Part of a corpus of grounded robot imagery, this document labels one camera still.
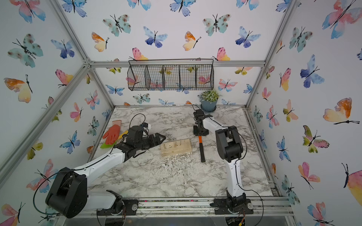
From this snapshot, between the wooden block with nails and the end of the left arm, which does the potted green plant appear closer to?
the wooden block with nails

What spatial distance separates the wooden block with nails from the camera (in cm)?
93

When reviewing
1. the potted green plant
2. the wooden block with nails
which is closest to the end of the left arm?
the wooden block with nails
